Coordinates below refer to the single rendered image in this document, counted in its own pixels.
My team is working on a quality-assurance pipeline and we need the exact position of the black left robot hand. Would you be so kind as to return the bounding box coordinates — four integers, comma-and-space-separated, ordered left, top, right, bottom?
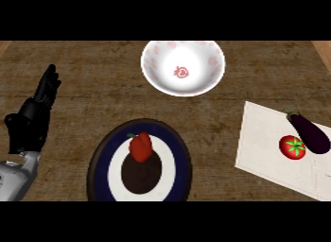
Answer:
2, 63, 63, 155

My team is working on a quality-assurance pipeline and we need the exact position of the red pepper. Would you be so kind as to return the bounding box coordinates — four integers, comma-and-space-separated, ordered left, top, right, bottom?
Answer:
125, 131, 154, 164

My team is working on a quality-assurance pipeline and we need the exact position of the dark purple eggplant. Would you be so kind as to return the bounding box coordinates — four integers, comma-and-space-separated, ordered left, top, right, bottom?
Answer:
283, 110, 331, 155

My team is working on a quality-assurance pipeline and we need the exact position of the blue and white plate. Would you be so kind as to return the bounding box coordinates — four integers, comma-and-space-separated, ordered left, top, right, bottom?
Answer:
86, 117, 193, 202

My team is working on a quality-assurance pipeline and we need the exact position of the red tomato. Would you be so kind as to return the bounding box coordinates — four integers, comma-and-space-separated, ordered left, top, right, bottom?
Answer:
277, 134, 308, 161

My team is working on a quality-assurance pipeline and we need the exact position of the white placemat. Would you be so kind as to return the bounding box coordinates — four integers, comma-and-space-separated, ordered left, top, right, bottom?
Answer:
234, 100, 331, 202

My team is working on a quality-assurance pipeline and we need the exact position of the white bowl with red print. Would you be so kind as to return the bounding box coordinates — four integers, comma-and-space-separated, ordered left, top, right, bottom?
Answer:
140, 41, 227, 97

